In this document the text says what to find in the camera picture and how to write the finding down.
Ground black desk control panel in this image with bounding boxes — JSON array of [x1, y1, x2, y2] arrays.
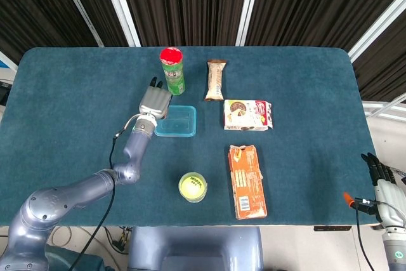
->
[[313, 225, 352, 232]]

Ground wide white slanted frame post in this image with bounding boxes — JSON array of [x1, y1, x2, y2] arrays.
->
[[98, 0, 141, 48]]

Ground teal velvet tablecloth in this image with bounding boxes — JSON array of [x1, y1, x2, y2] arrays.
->
[[0, 46, 386, 228]]

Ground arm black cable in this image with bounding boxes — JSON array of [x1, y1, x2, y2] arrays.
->
[[354, 206, 377, 271], [68, 115, 142, 271]]

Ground white cookie box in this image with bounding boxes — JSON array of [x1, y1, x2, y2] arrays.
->
[[223, 99, 274, 131]]

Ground white upright frame post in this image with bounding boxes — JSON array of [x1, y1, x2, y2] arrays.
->
[[236, 0, 264, 46]]

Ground white frame post with grooves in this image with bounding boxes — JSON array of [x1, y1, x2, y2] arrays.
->
[[348, 0, 406, 62]]

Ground blue plastic lid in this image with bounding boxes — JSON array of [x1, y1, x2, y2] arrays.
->
[[154, 104, 197, 138]]

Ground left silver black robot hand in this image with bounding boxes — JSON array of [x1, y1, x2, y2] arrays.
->
[[138, 77, 173, 120]]

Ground grey-blue robot torso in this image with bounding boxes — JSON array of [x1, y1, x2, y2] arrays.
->
[[126, 226, 264, 271]]

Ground green chip can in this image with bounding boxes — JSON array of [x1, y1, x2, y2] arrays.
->
[[159, 47, 187, 96]]

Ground beige brown snack bar wrapper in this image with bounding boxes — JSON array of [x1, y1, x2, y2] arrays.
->
[[204, 59, 228, 102]]

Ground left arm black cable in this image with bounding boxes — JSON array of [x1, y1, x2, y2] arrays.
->
[[68, 115, 142, 271]]

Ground worn orange carton box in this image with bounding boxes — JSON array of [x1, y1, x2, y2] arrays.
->
[[228, 144, 268, 221]]

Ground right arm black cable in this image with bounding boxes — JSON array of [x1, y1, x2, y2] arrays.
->
[[354, 206, 377, 271]]

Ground white metal rack frame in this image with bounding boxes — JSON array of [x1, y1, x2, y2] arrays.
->
[[363, 93, 406, 122]]

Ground thin grey-white slanted frame post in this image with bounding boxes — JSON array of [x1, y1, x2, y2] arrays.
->
[[53, 0, 105, 48]]

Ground dark pleated curtain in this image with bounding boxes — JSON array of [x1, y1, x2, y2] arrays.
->
[[0, 0, 406, 103]]

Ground clear plastic cup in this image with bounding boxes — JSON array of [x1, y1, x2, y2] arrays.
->
[[178, 171, 209, 204]]

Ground yellow tennis ball large print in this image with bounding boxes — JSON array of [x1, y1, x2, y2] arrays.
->
[[180, 173, 206, 198]]

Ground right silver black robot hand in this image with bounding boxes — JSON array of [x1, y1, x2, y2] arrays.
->
[[343, 152, 398, 226]]

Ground black power plug cable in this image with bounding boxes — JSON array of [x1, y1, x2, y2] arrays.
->
[[104, 226, 133, 254]]

